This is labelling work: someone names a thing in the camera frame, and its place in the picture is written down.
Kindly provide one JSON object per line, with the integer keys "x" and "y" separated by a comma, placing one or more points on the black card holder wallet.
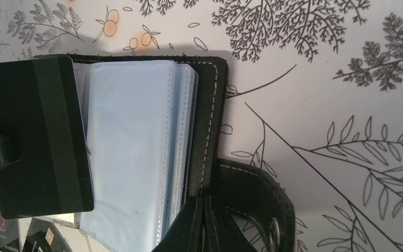
{"x": 153, "y": 131}

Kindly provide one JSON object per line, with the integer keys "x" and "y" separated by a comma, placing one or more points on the small black card top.
{"x": 44, "y": 236}

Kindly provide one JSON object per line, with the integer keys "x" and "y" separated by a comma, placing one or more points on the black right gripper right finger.
{"x": 221, "y": 231}

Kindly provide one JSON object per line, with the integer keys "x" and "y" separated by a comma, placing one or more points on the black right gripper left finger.
{"x": 185, "y": 233}

